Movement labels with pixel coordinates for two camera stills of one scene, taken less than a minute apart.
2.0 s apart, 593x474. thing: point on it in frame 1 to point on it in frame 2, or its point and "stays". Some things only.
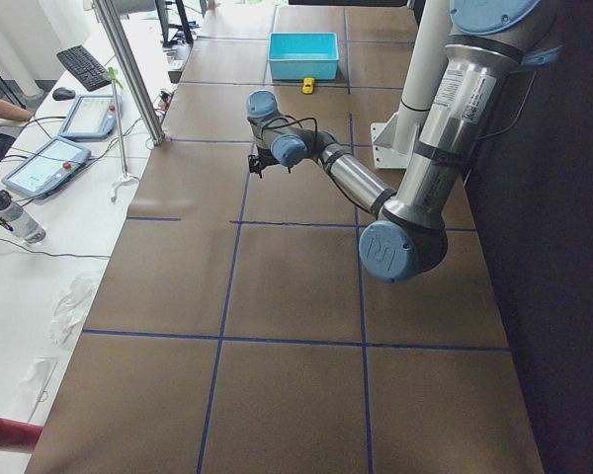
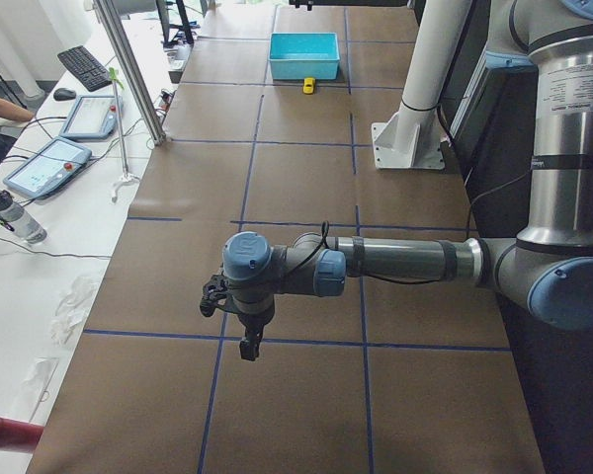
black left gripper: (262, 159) to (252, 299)
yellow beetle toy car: (308, 85) stays
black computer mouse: (61, 94) stays
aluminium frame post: (122, 49) stays
